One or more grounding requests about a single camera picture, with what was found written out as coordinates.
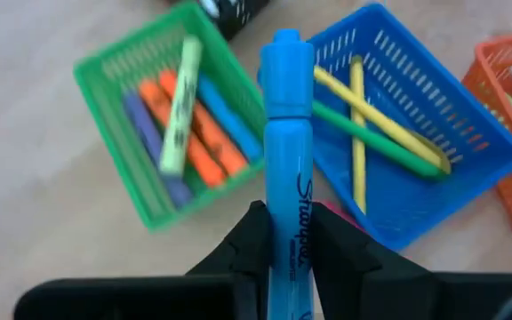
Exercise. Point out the blue highlighter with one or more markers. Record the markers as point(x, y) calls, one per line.
point(287, 155)
point(229, 120)

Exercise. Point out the green plastic basket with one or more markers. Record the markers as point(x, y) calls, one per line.
point(105, 111)

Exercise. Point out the orange highlighter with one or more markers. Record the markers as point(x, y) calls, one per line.
point(220, 142)
point(205, 171)

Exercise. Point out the purple highlighter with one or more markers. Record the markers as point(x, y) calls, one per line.
point(149, 138)

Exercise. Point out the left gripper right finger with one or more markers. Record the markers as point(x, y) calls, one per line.
point(345, 266)

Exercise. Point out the black plastic basket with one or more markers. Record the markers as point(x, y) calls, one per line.
point(234, 22)

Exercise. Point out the blue plastic basket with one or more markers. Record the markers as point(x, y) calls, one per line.
point(416, 200)

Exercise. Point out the thin yellow pen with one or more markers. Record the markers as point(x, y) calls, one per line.
point(359, 186)
point(385, 124)

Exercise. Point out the pink highlighter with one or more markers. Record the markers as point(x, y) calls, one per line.
point(342, 208)

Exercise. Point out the thin green pen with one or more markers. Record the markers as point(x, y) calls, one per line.
point(394, 153)

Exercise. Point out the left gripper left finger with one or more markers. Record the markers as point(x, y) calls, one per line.
point(249, 249)

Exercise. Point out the pale yellow-green highlighter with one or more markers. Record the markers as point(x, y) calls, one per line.
point(180, 115)

